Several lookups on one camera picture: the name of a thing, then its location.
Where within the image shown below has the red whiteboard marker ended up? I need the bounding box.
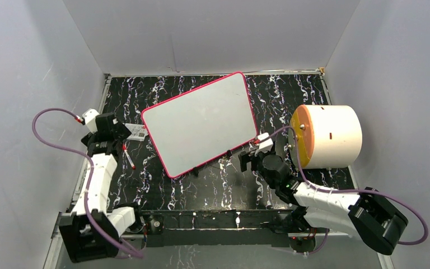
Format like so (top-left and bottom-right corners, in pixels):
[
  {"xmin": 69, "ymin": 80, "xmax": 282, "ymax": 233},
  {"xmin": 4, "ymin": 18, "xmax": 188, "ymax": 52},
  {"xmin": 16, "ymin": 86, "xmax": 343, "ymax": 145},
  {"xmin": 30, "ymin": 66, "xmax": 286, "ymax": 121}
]
[{"xmin": 122, "ymin": 144, "xmax": 135, "ymax": 170}]

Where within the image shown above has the pink framed whiteboard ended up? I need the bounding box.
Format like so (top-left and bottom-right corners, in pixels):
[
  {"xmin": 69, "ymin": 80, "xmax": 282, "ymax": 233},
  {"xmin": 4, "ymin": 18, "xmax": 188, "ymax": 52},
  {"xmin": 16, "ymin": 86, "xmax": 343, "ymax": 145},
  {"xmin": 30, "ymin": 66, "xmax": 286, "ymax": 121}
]
[{"xmin": 141, "ymin": 72, "xmax": 259, "ymax": 178}]

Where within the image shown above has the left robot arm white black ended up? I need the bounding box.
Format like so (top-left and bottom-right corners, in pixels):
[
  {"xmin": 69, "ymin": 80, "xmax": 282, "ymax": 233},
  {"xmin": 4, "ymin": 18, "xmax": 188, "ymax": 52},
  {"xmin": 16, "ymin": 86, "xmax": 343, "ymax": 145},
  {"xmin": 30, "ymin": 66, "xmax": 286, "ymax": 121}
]
[{"xmin": 59, "ymin": 109, "xmax": 145, "ymax": 263}]

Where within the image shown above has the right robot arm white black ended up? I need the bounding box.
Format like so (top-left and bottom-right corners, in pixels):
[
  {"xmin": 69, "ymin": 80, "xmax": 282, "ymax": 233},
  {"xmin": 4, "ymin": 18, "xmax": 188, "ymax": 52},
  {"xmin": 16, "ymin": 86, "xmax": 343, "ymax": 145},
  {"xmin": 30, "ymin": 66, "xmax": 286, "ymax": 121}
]
[{"xmin": 239, "ymin": 150, "xmax": 409, "ymax": 255}]

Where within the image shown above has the white printed card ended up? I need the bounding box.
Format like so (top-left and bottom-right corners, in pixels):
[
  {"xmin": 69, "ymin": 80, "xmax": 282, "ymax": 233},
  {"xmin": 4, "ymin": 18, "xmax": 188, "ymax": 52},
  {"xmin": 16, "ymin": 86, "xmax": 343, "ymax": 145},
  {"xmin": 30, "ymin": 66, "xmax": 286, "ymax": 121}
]
[{"xmin": 124, "ymin": 123, "xmax": 148, "ymax": 142}]

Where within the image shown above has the white cylinder orange end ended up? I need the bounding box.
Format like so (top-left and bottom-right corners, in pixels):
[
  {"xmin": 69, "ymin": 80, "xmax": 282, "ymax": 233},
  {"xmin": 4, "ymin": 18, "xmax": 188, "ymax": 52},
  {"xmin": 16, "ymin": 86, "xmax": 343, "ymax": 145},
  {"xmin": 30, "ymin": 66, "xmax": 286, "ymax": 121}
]
[{"xmin": 288, "ymin": 105, "xmax": 362, "ymax": 169}]

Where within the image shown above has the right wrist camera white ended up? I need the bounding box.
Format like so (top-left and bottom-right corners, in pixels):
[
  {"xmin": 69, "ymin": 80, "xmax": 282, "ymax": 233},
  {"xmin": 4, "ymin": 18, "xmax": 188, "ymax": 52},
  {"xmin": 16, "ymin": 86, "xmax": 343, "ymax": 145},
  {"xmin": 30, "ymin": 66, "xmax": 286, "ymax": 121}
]
[{"xmin": 255, "ymin": 132, "xmax": 273, "ymax": 155}]

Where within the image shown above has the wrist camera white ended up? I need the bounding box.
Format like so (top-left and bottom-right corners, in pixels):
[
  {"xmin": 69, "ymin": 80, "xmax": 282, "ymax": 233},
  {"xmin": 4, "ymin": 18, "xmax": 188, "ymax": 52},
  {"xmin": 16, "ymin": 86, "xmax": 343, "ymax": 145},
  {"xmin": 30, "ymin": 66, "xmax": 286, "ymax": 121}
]
[
  {"xmin": 255, "ymin": 132, "xmax": 273, "ymax": 155},
  {"xmin": 83, "ymin": 109, "xmax": 100, "ymax": 133}
]

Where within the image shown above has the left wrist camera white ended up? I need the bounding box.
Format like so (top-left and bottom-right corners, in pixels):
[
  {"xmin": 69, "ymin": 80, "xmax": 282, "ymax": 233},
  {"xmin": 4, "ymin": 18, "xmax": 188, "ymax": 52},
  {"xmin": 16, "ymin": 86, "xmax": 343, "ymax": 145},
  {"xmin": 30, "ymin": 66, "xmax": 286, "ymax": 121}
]
[{"xmin": 83, "ymin": 109, "xmax": 100, "ymax": 133}]

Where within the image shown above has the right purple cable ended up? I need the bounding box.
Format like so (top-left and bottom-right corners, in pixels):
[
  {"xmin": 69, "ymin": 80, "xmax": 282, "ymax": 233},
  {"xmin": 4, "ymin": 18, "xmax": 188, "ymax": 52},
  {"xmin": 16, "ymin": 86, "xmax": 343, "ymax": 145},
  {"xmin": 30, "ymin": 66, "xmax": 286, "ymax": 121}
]
[{"xmin": 254, "ymin": 126, "xmax": 429, "ymax": 257}]

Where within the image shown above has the purple cable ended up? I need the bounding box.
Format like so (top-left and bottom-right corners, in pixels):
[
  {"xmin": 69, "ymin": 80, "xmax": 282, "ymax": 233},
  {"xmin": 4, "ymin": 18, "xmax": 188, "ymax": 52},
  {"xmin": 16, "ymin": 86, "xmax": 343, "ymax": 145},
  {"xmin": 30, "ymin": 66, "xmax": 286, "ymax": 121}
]
[
  {"xmin": 254, "ymin": 126, "xmax": 429, "ymax": 257},
  {"xmin": 32, "ymin": 108, "xmax": 145, "ymax": 260}
]

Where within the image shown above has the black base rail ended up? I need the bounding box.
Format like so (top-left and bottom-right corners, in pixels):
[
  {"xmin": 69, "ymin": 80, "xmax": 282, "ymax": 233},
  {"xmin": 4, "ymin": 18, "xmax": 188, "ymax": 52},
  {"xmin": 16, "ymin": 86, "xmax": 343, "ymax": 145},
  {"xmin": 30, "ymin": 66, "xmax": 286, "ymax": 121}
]
[{"xmin": 141, "ymin": 210, "xmax": 329, "ymax": 249}]

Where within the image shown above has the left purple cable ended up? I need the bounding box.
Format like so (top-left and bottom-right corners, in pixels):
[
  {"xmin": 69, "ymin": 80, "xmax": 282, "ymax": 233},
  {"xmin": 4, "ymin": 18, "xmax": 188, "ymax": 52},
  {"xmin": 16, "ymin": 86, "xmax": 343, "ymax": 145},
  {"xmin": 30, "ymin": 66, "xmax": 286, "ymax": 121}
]
[{"xmin": 32, "ymin": 108, "xmax": 145, "ymax": 260}]

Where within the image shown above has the aluminium frame rail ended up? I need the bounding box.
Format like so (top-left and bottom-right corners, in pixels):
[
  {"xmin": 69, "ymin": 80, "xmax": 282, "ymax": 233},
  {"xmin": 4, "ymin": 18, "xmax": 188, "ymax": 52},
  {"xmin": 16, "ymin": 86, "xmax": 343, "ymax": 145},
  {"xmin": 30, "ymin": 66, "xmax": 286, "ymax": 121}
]
[{"xmin": 51, "ymin": 211, "xmax": 385, "ymax": 239}]

